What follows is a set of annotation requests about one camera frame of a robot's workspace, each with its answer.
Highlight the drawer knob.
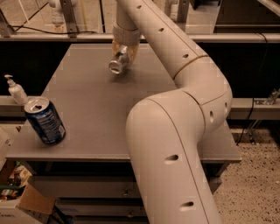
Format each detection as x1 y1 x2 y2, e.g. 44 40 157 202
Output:
122 189 131 198
127 211 135 219

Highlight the white pump bottle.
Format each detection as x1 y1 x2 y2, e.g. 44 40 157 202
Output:
4 74 28 105

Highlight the blue soda can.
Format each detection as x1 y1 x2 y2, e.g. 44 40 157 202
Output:
24 96 66 145

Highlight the lower drawer knob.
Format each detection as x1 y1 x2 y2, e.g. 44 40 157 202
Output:
127 211 135 219

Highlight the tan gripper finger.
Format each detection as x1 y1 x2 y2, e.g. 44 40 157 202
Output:
112 40 124 60
127 44 140 67

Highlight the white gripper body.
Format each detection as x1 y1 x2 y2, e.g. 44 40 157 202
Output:
112 23 141 46

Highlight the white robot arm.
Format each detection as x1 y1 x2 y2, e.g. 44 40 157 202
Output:
114 0 232 224

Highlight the black cable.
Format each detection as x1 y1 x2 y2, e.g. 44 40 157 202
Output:
8 2 99 36

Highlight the silver blue redbull can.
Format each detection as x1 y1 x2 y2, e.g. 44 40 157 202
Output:
108 45 130 75

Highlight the grey drawer cabinet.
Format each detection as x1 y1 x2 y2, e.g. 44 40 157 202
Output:
8 44 232 224

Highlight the top drawer knob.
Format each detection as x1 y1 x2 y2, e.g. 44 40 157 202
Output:
122 189 131 198

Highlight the cardboard box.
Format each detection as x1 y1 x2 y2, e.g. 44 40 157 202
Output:
0 126 54 224

